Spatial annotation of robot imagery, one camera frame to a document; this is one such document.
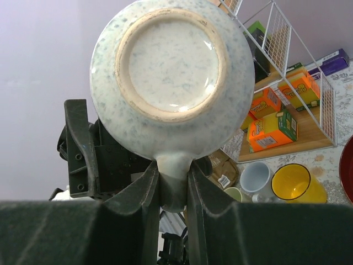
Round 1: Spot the orange sponge box middle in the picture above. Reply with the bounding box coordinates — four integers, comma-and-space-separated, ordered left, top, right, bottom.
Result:
250, 87, 282, 119

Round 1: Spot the grey blue mug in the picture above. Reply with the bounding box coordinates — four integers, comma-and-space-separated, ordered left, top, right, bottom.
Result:
240, 162, 275, 203

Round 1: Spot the yellow mug black handle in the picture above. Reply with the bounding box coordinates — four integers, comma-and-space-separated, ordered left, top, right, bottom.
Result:
271, 163, 327, 203

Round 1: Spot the floral tablecloth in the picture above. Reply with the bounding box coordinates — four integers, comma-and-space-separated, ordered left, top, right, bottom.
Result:
263, 59, 352, 206

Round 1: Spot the brown paper bag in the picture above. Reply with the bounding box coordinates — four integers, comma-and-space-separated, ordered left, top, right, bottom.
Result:
208, 150, 239, 190

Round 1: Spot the black green box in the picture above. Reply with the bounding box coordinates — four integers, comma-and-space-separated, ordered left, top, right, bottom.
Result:
243, 20, 270, 83

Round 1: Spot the orange yellow sponge box back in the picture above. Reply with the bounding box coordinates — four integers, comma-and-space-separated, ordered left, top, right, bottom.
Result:
278, 62, 320, 112

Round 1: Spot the orange green sponge box front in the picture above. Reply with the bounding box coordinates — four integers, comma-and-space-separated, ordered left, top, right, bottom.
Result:
247, 109, 298, 153

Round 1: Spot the purple white box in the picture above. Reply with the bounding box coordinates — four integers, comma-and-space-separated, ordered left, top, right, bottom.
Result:
305, 49, 350, 76

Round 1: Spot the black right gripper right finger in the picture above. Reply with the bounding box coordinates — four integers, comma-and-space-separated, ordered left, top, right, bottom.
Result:
186, 163, 352, 264

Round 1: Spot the red round tray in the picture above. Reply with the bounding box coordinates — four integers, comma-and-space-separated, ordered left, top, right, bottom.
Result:
339, 136, 353, 203

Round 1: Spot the light green mug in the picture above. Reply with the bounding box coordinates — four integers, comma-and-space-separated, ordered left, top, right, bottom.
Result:
224, 187, 243, 202

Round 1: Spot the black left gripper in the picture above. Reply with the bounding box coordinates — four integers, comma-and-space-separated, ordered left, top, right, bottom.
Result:
57, 99, 151, 200

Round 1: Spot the white wire wooden shelf rack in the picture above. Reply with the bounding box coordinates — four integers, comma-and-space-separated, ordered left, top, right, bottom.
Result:
223, 1, 338, 163

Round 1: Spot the speckled white round mug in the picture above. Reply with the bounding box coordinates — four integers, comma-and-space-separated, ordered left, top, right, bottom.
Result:
90, 1, 255, 213

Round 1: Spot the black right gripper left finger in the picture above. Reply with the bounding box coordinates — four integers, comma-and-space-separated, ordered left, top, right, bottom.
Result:
1, 162, 159, 264

